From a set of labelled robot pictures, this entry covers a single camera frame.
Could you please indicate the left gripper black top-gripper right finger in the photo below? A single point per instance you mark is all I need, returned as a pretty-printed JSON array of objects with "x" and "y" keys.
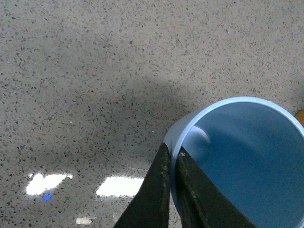
[{"x": 200, "y": 203}]

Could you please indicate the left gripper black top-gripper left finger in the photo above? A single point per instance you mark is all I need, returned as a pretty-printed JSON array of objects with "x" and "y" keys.
[{"x": 150, "y": 206}]

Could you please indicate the blue cup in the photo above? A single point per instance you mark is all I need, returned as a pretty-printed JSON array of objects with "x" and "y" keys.
[{"x": 253, "y": 152}]

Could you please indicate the brown bamboo chopstick holder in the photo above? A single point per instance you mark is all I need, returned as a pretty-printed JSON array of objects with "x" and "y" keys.
[{"x": 300, "y": 117}]

